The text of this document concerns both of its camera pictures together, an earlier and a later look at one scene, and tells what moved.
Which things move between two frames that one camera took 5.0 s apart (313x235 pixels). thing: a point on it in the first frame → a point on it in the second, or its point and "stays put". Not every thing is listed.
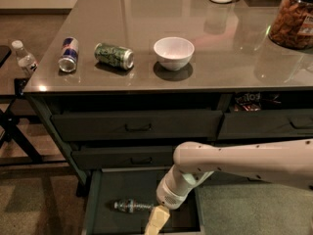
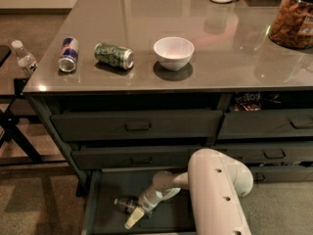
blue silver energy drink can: [69, 54] stays put
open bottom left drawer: [122, 201] stays put
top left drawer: [132, 126] stays put
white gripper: [167, 196] → [147, 201]
